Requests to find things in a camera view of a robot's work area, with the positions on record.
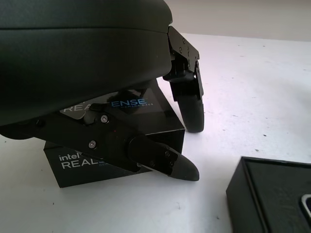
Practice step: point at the black RealSense box lid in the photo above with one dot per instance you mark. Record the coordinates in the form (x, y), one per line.
(158, 114)

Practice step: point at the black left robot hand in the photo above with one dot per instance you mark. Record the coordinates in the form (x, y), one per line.
(73, 60)

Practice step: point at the black camera box base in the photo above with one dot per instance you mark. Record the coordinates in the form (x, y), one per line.
(267, 194)

